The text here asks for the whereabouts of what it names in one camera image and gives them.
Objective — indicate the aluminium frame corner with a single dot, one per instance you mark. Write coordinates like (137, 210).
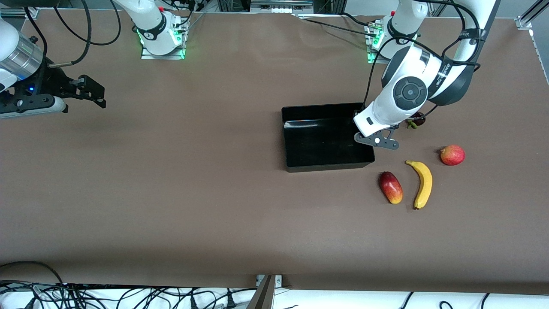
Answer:
(33, 13)

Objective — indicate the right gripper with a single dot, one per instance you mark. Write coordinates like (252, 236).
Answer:
(50, 81)

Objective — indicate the black plastic box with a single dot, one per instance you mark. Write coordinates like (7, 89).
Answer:
(321, 150)

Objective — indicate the yellow banana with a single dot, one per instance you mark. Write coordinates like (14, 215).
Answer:
(424, 184)

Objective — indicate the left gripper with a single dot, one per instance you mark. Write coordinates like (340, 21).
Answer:
(355, 113)

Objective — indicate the red yellow mango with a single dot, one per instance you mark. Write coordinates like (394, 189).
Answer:
(390, 187)

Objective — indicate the aluminium frame rail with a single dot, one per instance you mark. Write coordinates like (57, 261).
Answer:
(525, 22)

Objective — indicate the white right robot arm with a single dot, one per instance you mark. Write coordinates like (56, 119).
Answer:
(150, 21)

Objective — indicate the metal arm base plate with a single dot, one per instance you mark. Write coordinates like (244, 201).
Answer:
(371, 61)
(148, 56)

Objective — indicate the metal table edge bracket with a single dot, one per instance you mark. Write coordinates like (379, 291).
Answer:
(279, 281)

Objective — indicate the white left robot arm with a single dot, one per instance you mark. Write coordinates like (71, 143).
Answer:
(386, 111)

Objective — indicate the grey power strip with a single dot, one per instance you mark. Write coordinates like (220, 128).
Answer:
(281, 6)

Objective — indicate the red apple on right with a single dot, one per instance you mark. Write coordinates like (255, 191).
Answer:
(453, 155)

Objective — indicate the dark purple mangosteen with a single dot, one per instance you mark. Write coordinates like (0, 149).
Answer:
(419, 120)

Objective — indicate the dark angled pole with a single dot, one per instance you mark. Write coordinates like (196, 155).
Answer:
(263, 296)

